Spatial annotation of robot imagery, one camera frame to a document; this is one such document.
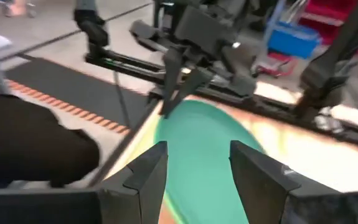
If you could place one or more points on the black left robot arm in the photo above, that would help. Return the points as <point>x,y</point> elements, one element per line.
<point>337,62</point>

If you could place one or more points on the teal plate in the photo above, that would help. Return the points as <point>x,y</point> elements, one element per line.
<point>197,149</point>

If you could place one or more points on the dark floor mat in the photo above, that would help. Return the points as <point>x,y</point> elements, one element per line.
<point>73,87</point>

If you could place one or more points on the blue plastic bin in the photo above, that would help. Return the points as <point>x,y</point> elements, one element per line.
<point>292,40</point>

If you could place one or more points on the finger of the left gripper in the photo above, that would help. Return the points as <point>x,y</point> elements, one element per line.
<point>194,84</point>
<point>172,71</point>

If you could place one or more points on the black rounded object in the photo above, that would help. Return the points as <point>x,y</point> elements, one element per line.
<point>26,140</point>

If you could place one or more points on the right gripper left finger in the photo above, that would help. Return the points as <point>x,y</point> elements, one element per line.
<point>147,186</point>

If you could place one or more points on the person's foot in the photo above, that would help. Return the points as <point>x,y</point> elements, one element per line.
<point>18,9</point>

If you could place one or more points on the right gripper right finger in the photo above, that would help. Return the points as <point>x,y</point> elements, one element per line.
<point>259,186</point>

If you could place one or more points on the red white floor item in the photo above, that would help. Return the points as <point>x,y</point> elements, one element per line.
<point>275,63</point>

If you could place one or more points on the red shelf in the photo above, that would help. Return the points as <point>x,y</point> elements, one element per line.
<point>328,12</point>

